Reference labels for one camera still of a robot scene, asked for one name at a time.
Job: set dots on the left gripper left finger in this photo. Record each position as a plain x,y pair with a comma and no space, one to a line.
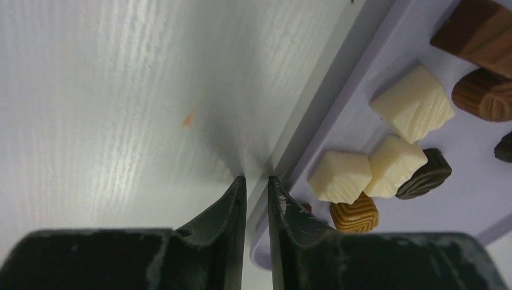
205,253

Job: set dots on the dark ridged bar chocolate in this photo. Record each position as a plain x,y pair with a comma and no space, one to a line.
426,178

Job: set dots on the brown ridged chocolate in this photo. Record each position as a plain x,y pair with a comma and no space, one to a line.
484,94

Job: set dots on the dark fluted chocolate lower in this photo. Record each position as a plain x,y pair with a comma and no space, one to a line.
503,150

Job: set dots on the brown bar chocolate lower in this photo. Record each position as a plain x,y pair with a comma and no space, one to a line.
478,32

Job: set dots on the lilac tray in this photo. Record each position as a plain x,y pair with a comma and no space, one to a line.
476,198

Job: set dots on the white ridged block chocolate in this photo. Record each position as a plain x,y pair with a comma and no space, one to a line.
415,105

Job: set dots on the white ridged cube chocolate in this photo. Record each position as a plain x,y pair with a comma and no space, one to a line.
392,164

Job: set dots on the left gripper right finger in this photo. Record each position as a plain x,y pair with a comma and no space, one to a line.
308,254

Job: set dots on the caramel patterned chocolate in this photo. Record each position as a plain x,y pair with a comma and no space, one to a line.
361,216

